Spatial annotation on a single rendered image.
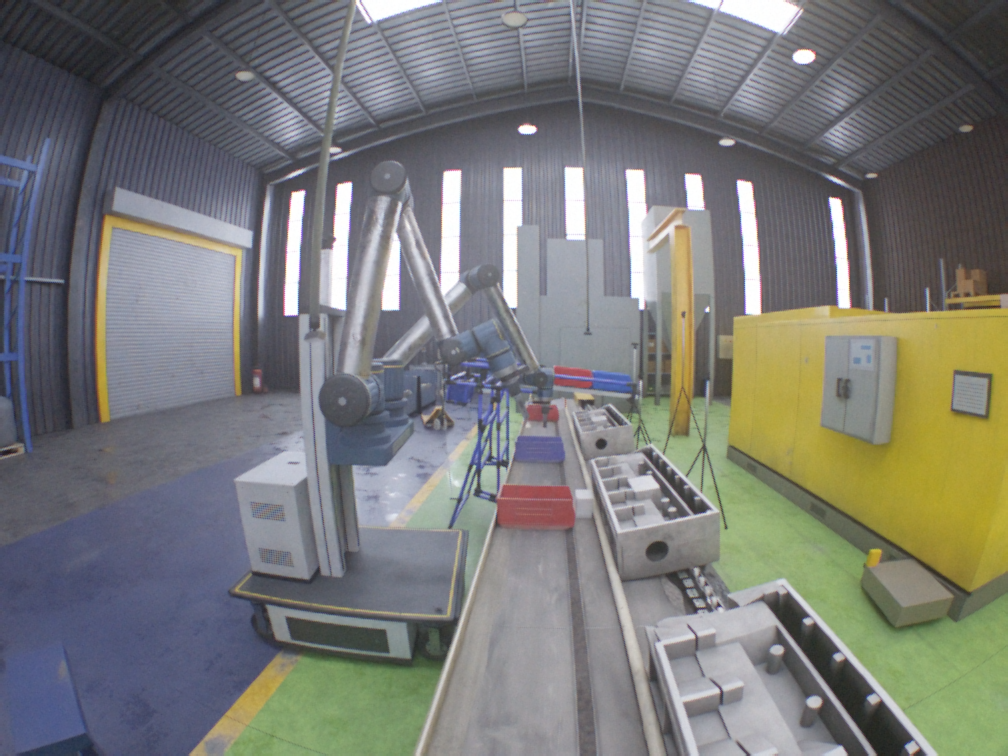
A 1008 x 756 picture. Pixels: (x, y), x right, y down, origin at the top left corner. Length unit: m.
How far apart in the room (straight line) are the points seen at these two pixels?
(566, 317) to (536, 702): 8.77
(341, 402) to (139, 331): 10.50
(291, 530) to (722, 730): 1.94
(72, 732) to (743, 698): 1.49
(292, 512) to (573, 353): 7.92
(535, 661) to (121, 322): 11.16
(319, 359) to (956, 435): 3.66
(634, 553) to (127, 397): 11.21
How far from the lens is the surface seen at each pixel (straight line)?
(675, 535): 1.48
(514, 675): 1.13
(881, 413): 3.44
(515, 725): 1.02
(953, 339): 3.17
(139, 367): 11.83
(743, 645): 1.02
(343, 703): 2.13
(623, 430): 2.94
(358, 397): 1.56
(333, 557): 2.31
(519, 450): 2.85
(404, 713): 2.04
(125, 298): 11.63
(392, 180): 1.68
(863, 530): 3.85
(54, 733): 1.38
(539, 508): 1.83
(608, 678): 1.14
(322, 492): 2.17
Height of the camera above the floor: 1.55
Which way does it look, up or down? 5 degrees down
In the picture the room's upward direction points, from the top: straight up
